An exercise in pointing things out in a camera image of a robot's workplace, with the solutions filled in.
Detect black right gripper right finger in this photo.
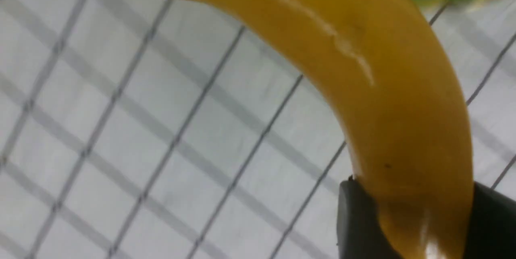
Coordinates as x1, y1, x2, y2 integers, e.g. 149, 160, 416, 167
463, 182, 516, 259

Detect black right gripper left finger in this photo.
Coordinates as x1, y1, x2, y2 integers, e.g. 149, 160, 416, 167
337, 176, 401, 259

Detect yellow toy banana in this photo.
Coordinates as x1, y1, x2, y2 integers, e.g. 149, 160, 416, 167
193, 0, 474, 259

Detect white checkered tablecloth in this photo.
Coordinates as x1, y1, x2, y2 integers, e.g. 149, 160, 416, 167
0, 0, 516, 259

